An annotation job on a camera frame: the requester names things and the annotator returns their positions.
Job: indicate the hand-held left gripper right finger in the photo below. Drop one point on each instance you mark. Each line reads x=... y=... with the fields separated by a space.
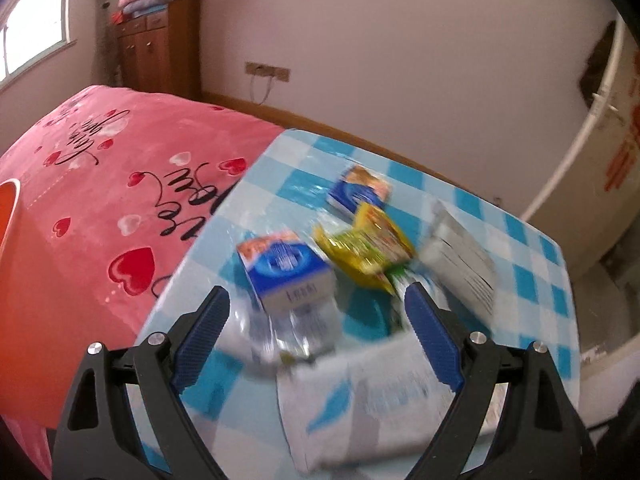
x=430 y=335

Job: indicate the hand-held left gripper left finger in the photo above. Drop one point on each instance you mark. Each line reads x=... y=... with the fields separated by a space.
x=202 y=330

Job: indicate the grey white barcode packet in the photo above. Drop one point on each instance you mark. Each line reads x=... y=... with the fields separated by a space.
x=465 y=260

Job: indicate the crushed clear plastic bottle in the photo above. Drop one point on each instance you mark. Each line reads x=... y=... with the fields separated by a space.
x=300 y=332

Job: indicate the white packet with blue print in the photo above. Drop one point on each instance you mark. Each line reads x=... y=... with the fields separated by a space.
x=360 y=410

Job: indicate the blue white drink carton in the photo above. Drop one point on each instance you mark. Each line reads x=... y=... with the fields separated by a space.
x=285 y=265

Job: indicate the green white wrapper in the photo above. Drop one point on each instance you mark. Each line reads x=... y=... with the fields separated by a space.
x=400 y=285

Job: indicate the yellow green snack packet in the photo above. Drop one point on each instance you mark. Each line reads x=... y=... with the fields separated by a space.
x=365 y=250

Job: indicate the blue white checkered tablecloth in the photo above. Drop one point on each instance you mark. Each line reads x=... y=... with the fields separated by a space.
x=525 y=280

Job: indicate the blue orange snack packet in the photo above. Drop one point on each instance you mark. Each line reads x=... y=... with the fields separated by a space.
x=357 y=190

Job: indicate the pink heart print blanket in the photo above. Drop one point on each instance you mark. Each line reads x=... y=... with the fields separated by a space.
x=100 y=185

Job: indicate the white board with red print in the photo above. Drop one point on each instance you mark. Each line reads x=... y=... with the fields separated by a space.
x=615 y=170

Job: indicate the brown wooden cabinet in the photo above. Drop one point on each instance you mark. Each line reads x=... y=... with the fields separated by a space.
x=150 y=50

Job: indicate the grey curtain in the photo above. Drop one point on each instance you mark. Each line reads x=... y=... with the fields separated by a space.
x=105 y=35

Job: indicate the window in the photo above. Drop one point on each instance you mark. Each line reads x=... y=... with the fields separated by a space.
x=30 y=25

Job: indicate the wooden bed frame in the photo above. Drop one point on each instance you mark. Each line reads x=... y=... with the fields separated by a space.
x=310 y=122

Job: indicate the wall socket strip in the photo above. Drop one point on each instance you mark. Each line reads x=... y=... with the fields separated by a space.
x=267 y=71

